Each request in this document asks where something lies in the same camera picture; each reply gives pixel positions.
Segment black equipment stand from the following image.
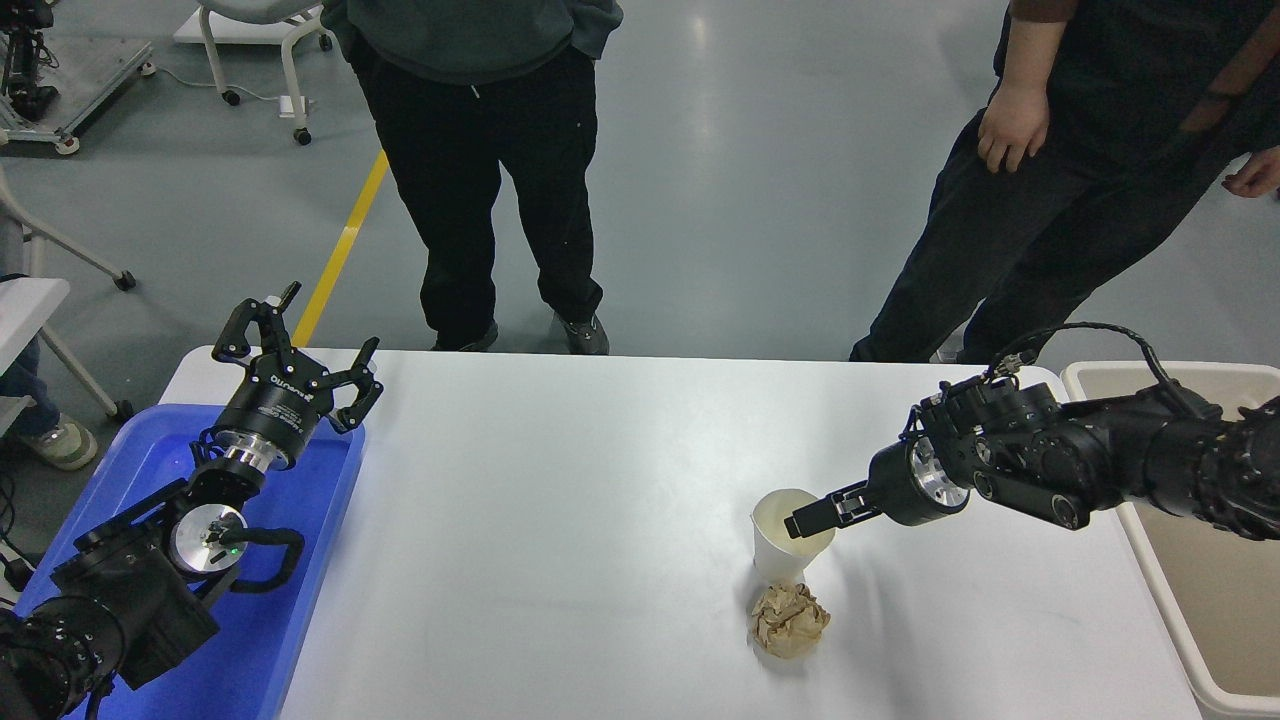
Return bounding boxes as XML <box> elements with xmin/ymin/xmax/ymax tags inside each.
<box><xmin>0</xmin><ymin>0</ymin><xmax>59</xmax><ymax>123</ymax></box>

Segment blue plastic tray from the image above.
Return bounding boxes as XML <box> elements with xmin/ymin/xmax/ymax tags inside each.
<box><xmin>15</xmin><ymin>403</ymin><xmax>368</xmax><ymax>720</ymax></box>

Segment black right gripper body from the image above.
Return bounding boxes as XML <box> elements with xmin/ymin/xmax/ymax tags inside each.
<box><xmin>866</xmin><ymin>440</ymin><xmax>947</xmax><ymax>529</ymax></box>

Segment black floor cable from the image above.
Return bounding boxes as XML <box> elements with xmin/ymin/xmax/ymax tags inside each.
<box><xmin>0</xmin><ymin>470</ymin><xmax>43</xmax><ymax>593</ymax></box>

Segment person's right hand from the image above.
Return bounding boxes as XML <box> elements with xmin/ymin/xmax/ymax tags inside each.
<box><xmin>976</xmin><ymin>82</ymin><xmax>1051</xmax><ymax>175</ymax></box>

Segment white wheeled frame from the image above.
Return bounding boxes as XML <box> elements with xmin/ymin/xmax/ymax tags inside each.
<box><xmin>175</xmin><ymin>0</ymin><xmax>336</xmax><ymax>147</ymax></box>

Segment white paper cup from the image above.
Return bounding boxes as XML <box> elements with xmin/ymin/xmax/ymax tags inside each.
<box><xmin>750</xmin><ymin>488</ymin><xmax>837</xmax><ymax>587</ymax></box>

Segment white side table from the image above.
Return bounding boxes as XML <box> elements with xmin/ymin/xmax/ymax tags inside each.
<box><xmin>0</xmin><ymin>165</ymin><xmax>138</xmax><ymax>433</ymax></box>

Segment seated person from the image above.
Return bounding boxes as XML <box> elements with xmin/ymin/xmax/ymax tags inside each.
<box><xmin>0</xmin><ymin>340</ymin><xmax>99</xmax><ymax>471</ymax></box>

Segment crumpled tan paper ball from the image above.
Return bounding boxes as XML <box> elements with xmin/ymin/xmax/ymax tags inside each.
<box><xmin>749</xmin><ymin>580</ymin><xmax>833</xmax><ymax>661</ymax></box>

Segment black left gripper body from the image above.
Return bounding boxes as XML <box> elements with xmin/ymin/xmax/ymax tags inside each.
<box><xmin>222</xmin><ymin>350</ymin><xmax>339</xmax><ymax>463</ymax></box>

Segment person standing hands free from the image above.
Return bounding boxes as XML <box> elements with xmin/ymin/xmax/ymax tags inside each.
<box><xmin>848</xmin><ymin>0</ymin><xmax>1280</xmax><ymax>366</ymax></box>

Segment person standing hands in pockets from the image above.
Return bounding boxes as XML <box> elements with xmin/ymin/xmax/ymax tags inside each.
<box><xmin>320</xmin><ymin>0</ymin><xmax>626</xmax><ymax>357</ymax></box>

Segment person's left hand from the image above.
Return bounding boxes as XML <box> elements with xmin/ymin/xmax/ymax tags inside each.
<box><xmin>1222</xmin><ymin>146</ymin><xmax>1280</xmax><ymax>199</ymax></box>

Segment large pale plastic bin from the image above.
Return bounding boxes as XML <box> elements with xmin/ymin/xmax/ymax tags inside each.
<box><xmin>1060</xmin><ymin>360</ymin><xmax>1280</xmax><ymax>720</ymax></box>

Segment grey metal wheeled platform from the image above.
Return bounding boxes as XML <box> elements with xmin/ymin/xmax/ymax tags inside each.
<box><xmin>0</xmin><ymin>38</ymin><xmax>158</xmax><ymax>156</ymax></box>

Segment white floor cable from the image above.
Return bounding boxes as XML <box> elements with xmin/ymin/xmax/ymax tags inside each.
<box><xmin>155</xmin><ymin>64</ymin><xmax>286</xmax><ymax>106</ymax></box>

